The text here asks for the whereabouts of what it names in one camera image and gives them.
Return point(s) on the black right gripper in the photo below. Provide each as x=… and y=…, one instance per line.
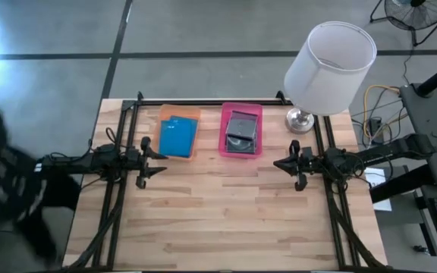
x=305, y=161

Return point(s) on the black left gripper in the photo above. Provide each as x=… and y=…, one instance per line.
x=134, y=162

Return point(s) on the clear jewel case dark tray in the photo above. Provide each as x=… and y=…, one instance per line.
x=241, y=146
x=242, y=125

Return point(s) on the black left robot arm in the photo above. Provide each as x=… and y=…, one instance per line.
x=85, y=163

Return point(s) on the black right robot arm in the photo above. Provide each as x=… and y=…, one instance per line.
x=385, y=151

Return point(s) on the orange translucent plastic bin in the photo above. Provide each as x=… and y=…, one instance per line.
x=180, y=110

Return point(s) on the pink translucent plastic bin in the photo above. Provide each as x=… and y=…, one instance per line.
x=241, y=106

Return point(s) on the white paper sheet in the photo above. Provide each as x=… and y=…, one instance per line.
x=379, y=180

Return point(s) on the black power adapter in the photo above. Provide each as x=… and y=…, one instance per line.
x=375, y=125

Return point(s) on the white shade table lamp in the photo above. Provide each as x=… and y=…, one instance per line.
x=328, y=76

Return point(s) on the black desk support bar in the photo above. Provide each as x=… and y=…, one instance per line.
x=397, y=186

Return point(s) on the person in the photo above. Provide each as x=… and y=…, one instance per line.
x=6, y=182

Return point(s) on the grey desk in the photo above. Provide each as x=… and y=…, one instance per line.
x=431, y=113

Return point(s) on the small black floor object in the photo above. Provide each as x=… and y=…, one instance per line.
x=419, y=249

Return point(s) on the black floor fan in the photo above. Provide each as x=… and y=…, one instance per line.
x=419, y=19

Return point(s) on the black metal table frame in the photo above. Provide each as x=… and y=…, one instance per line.
x=211, y=102

